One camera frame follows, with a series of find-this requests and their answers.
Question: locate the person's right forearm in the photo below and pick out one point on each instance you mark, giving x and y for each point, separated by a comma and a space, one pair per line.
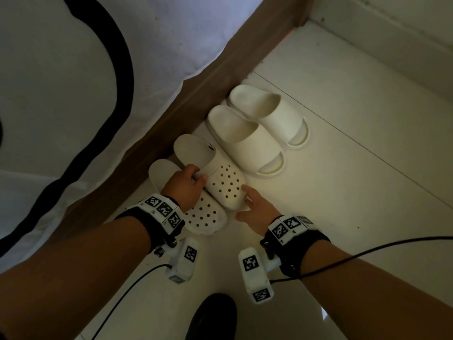
371, 297

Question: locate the white wrist camera with marker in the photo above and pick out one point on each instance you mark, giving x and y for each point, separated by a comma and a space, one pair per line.
185, 260
254, 272

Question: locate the person's left forearm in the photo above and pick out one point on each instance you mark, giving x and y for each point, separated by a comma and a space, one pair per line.
70, 279

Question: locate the white perforated clog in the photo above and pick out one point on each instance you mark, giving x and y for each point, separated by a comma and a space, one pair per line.
223, 182
207, 217

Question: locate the cream foam slide sandal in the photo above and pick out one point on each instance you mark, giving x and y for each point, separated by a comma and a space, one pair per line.
244, 138
279, 116

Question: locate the person's black shoe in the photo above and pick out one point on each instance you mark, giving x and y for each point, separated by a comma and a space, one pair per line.
212, 318

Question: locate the brown wooden bed frame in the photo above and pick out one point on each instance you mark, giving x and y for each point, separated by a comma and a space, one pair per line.
198, 95

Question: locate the white bedsheet with black line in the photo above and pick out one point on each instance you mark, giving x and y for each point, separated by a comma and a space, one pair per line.
53, 84

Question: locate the person's left thumb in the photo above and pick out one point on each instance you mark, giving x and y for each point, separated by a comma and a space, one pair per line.
201, 181

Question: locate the person's right thumb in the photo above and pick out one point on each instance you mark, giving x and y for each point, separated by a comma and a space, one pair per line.
244, 216

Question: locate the person's right hand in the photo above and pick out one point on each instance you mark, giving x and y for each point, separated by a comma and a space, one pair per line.
262, 214

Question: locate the person's left hand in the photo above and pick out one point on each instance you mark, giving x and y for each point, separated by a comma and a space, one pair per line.
182, 189

